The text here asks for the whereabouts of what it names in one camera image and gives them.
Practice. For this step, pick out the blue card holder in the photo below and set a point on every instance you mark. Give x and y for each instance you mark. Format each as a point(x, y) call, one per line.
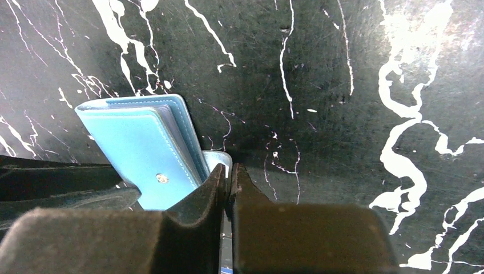
point(151, 142)

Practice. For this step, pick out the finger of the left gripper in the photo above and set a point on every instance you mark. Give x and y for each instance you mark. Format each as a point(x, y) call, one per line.
point(27, 184)

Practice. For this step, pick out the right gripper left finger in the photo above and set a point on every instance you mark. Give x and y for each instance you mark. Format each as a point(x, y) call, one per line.
point(182, 239)

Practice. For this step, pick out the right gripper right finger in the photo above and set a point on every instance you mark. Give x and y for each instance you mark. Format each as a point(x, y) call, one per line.
point(271, 237)

